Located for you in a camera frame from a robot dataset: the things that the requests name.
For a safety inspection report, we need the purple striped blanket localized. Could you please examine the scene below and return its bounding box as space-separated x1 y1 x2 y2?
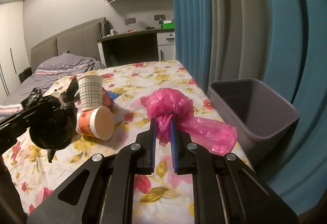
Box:
1 52 104 119

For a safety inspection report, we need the blue cloth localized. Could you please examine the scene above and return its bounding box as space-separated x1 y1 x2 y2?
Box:
106 91 120 100

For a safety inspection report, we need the blue grey curtain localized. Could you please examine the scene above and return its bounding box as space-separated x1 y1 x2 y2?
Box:
173 0 326 215

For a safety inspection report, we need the dark top white desk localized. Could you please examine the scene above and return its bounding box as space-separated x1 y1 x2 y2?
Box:
97 29 176 67

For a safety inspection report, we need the red clear plastic bag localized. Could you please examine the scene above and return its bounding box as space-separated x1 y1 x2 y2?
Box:
102 88 115 110

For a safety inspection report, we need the grey bed headboard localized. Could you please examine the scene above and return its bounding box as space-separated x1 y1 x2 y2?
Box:
30 17 108 71

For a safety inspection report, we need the orange apple paper cup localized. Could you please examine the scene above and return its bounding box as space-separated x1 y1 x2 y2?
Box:
75 106 114 141

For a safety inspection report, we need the white wardrobe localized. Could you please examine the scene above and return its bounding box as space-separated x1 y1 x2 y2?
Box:
0 2 29 100

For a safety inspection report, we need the black plastic bag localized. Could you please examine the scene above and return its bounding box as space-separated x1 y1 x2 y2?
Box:
21 77 79 163

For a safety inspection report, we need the pink plastic bag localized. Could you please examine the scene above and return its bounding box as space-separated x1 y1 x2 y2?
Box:
146 88 238 156

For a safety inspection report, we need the purple trash bin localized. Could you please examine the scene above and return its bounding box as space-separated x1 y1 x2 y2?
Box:
209 78 299 172

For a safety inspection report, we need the green box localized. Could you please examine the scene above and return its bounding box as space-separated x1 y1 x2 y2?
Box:
162 20 175 29

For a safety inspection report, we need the green grid paper cup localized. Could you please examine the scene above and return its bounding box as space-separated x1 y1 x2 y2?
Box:
78 74 103 111

